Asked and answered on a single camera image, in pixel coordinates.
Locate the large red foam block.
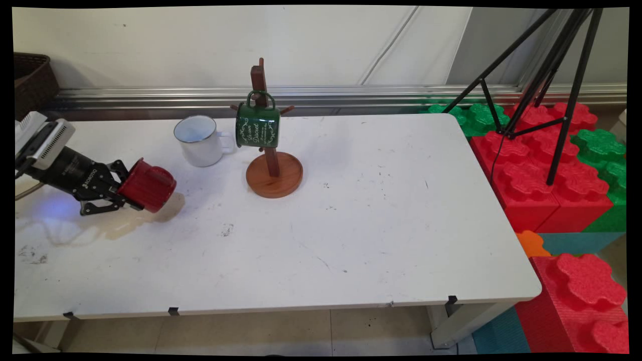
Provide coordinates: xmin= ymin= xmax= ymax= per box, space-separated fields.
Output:
xmin=469 ymin=102 xmax=615 ymax=234

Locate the thin black cable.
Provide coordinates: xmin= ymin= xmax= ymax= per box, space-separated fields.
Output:
xmin=490 ymin=131 xmax=504 ymax=187

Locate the green foam block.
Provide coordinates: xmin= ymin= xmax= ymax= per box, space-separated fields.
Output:
xmin=420 ymin=103 xmax=511 ymax=137
xmin=571 ymin=129 xmax=627 ymax=234

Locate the brown wicker basket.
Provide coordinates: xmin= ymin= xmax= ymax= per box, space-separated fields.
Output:
xmin=14 ymin=52 xmax=61 ymax=121

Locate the teal foam mat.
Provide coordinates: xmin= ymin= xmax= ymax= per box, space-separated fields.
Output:
xmin=538 ymin=232 xmax=626 ymax=257
xmin=471 ymin=306 xmax=532 ymax=354

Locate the green enamel mug white lettering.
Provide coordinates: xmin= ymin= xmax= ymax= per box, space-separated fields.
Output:
xmin=236 ymin=90 xmax=281 ymax=149

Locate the orange foam piece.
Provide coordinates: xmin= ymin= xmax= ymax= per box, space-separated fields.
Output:
xmin=516 ymin=230 xmax=552 ymax=259

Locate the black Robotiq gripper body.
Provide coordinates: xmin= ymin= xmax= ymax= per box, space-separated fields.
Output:
xmin=24 ymin=145 xmax=122 ymax=202

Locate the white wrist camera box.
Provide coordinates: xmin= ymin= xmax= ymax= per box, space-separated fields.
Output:
xmin=31 ymin=119 xmax=76 ymax=170

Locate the black tripod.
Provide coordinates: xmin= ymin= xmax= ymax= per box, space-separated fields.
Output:
xmin=441 ymin=8 xmax=605 ymax=187

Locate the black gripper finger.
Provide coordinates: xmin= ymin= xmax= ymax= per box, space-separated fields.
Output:
xmin=106 ymin=159 xmax=132 ymax=184
xmin=79 ymin=193 xmax=146 ymax=217

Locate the white table leg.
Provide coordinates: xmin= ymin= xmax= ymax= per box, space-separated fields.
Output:
xmin=33 ymin=318 xmax=85 ymax=352
xmin=427 ymin=300 xmax=517 ymax=350

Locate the white wall cable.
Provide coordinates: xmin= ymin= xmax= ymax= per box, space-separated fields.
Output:
xmin=360 ymin=6 xmax=420 ymax=85

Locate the red enamel mug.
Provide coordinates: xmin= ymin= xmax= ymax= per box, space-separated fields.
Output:
xmin=116 ymin=157 xmax=178 ymax=214

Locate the aluminium rail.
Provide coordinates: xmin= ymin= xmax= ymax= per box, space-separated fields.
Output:
xmin=53 ymin=84 xmax=627 ymax=110

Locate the wooden mug tree stand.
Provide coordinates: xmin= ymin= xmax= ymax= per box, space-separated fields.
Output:
xmin=230 ymin=58 xmax=304 ymax=200

